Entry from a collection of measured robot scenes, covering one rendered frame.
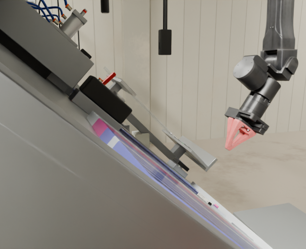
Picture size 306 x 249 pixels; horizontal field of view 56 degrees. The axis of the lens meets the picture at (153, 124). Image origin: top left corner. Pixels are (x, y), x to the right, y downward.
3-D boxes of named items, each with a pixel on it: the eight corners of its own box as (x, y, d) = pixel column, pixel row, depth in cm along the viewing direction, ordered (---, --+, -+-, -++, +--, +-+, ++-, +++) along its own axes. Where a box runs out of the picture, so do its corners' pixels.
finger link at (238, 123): (223, 145, 69) (244, 112, 69) (208, 138, 76) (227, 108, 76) (241, 158, 72) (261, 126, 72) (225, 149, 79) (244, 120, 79)
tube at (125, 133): (212, 208, 76) (215, 205, 76) (215, 211, 75) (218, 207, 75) (55, 80, 55) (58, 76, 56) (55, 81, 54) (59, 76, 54)
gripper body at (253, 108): (248, 120, 67) (266, 93, 67) (224, 112, 76) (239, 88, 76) (266, 133, 69) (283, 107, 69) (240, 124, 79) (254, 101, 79)
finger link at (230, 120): (229, 148, 67) (250, 114, 67) (212, 140, 74) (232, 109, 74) (248, 161, 70) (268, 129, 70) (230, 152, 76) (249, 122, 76)
